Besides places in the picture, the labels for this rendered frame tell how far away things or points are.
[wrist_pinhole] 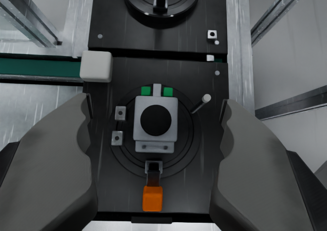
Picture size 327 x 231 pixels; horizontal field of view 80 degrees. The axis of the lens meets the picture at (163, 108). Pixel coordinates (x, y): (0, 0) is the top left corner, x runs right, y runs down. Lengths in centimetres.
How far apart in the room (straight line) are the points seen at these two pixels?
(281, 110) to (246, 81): 7
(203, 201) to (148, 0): 33
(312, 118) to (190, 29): 34
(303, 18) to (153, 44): 41
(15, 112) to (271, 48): 56
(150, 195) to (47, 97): 28
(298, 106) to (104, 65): 28
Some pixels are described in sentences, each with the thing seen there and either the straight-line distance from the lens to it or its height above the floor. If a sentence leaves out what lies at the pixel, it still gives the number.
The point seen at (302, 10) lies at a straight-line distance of 65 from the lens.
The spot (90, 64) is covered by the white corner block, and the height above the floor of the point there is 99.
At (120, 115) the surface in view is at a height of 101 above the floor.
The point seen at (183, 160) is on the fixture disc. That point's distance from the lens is 29.
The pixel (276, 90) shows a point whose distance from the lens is 52.
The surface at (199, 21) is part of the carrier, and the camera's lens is 39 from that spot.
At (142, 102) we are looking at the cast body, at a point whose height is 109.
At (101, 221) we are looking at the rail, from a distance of 35.
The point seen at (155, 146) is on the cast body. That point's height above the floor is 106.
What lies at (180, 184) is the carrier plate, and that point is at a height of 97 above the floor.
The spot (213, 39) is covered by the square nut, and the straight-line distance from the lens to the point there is 36.
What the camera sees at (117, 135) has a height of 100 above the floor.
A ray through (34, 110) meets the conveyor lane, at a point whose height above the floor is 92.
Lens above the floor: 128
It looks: 79 degrees down
